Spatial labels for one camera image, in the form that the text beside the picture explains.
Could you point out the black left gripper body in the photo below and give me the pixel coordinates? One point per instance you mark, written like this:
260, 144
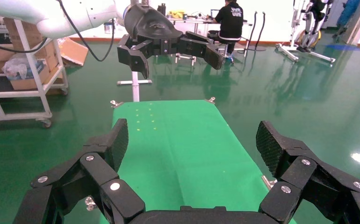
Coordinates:
148, 24

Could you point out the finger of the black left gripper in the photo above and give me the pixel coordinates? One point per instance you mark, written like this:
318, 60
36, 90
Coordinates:
133, 58
212, 57

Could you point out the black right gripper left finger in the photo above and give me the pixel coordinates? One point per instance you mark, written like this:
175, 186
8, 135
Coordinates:
74, 185

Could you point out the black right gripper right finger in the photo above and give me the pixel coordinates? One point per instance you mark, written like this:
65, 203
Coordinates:
303, 176

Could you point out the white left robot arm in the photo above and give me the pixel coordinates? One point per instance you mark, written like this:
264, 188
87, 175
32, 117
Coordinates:
59, 15

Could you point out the flattened brown cardboard sheet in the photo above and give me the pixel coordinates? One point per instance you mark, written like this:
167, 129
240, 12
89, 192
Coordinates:
74, 51

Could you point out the tall brown cardboard box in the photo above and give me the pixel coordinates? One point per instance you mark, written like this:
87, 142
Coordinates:
34, 37

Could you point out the wide brown cardboard box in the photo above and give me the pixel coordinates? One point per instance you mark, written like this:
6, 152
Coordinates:
25, 84

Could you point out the small brown cardboard box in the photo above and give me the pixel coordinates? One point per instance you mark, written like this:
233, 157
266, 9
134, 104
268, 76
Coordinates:
0, 53

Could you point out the silver binder clip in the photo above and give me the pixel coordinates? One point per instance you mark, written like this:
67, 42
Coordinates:
268, 182
116, 104
211, 100
90, 203

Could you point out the yellow cloth bundle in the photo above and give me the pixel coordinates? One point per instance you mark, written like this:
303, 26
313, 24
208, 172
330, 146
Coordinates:
176, 14

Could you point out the white metal table leg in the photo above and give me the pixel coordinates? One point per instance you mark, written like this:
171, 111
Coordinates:
136, 89

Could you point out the white office desk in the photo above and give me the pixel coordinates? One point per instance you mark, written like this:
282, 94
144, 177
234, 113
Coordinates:
195, 21

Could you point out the seated person in black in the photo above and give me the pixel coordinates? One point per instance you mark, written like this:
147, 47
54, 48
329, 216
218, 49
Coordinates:
230, 21

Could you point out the black laptop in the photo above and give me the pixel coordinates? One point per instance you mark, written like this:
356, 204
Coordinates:
214, 13

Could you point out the black curved pole stand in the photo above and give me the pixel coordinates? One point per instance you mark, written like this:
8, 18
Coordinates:
257, 48

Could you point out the white wheeled equipment stand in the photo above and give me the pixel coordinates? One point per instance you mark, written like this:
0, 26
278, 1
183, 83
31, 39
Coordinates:
305, 38

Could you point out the white wheeled shelf cart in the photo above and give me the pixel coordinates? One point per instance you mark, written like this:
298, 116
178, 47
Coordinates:
12, 94

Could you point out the clear plastic bag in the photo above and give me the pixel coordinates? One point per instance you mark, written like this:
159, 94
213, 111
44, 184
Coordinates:
19, 68

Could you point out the white metal frame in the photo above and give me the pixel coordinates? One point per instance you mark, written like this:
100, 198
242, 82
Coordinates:
184, 56

